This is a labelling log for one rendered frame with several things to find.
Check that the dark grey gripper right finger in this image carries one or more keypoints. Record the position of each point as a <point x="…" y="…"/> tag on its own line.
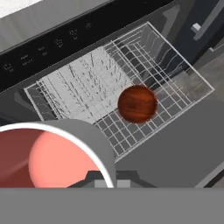
<point x="126" y="176"/>

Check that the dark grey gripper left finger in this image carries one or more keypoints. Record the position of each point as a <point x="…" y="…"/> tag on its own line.
<point x="92" y="176"/>

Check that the grey cup with red inside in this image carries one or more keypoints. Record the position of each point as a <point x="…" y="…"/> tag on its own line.
<point x="58" y="157"/>

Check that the grey dishwasher door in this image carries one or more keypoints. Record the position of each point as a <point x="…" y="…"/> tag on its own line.
<point x="178" y="145"/>

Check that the brown wooden bowl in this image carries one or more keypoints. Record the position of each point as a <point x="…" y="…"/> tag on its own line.
<point x="137" y="103"/>

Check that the black dishwasher with control panel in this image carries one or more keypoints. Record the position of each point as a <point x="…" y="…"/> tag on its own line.
<point x="58" y="32"/>

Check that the dark blue cupboard door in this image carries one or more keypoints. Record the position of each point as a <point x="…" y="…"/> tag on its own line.
<point x="192" y="17"/>

